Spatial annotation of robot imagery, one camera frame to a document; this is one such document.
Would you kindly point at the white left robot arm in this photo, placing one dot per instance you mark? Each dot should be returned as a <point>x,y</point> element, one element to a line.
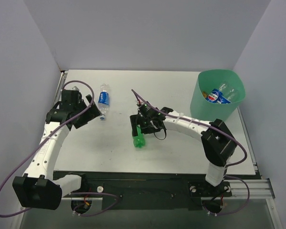
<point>36,188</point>

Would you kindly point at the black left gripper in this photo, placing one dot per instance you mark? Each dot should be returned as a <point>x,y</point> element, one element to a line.
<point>85,114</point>

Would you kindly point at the orange juice bottle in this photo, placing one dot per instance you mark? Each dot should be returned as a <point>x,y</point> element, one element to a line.
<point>205,94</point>

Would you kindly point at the aluminium rail right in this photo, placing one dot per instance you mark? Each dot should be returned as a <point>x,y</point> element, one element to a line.
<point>259,189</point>

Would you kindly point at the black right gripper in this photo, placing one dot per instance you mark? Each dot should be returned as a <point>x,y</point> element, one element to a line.
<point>138,121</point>

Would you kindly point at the green plastic bottle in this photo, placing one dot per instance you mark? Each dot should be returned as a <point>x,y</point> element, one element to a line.
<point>139,140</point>

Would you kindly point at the green plastic bin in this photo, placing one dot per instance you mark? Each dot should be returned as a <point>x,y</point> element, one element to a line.
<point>207,81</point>

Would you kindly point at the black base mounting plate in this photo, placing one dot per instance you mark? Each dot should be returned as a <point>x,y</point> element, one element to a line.
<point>153,191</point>

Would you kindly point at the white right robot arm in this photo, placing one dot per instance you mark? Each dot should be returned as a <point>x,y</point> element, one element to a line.
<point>215,136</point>

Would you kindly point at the clear unlabelled bottle left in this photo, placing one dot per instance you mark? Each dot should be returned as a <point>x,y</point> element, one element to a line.
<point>75,88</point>

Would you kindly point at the Pepsi bottle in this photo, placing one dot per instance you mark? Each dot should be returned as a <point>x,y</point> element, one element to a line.
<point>218,92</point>
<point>229,98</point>
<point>104,101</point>

